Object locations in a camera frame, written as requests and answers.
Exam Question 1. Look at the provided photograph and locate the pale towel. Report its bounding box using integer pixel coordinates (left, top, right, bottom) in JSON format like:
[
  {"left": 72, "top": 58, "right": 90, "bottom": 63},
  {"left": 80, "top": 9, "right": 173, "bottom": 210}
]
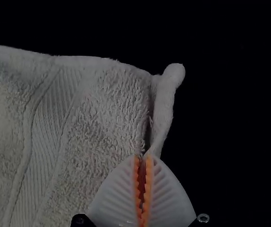
[{"left": 0, "top": 42, "right": 186, "bottom": 227}]

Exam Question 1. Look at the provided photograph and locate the black mat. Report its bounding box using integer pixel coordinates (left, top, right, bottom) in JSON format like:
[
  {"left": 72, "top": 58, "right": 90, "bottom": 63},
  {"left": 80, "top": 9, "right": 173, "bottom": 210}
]
[{"left": 0, "top": 0, "right": 271, "bottom": 227}]

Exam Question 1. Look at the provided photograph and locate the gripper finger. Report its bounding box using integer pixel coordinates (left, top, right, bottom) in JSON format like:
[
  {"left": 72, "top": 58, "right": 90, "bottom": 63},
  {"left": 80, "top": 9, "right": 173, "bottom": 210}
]
[
  {"left": 141, "top": 153, "right": 211, "bottom": 227},
  {"left": 70, "top": 155, "right": 143, "bottom": 227}
]

